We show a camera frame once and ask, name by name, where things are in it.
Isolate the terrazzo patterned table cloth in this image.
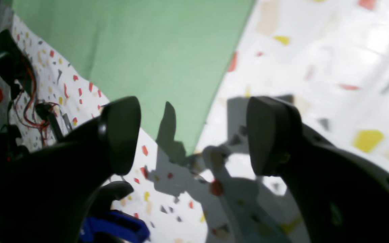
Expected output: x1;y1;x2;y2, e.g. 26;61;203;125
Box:
0;0;389;243

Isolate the black curved handle right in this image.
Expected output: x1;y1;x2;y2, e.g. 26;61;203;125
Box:
0;29;36;97

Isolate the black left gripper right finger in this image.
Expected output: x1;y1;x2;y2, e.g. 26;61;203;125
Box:
247;97;389;243

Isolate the blue and black clamp tool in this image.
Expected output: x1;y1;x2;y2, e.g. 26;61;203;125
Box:
78;181;150;243

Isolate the green T-shirt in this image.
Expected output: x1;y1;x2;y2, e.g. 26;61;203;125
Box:
12;0;254;158

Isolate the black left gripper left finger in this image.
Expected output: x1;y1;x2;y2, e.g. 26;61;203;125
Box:
0;96;141;243

